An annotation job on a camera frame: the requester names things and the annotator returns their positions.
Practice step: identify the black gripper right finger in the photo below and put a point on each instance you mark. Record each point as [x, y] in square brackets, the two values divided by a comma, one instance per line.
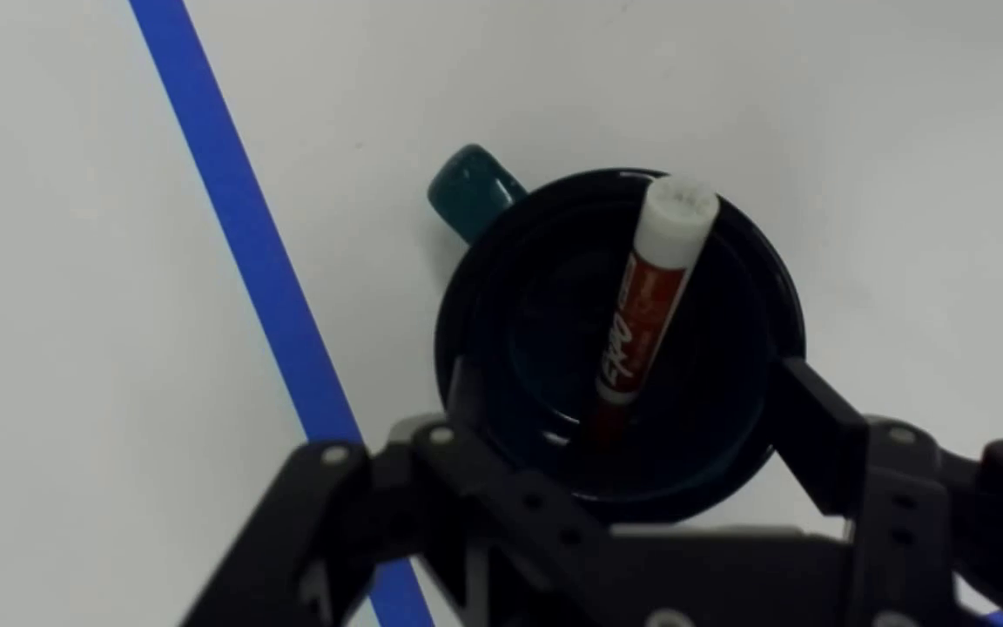
[920, 509]

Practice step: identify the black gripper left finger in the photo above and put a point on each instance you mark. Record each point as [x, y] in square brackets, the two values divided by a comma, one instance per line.
[504, 499]

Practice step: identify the red marker white cap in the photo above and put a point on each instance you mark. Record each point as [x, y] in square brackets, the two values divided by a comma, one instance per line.
[641, 316]

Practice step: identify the dark teal mug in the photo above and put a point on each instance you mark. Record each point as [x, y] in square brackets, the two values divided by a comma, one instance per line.
[525, 337]

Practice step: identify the long blue tape strip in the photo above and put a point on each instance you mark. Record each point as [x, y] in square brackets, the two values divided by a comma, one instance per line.
[244, 232]

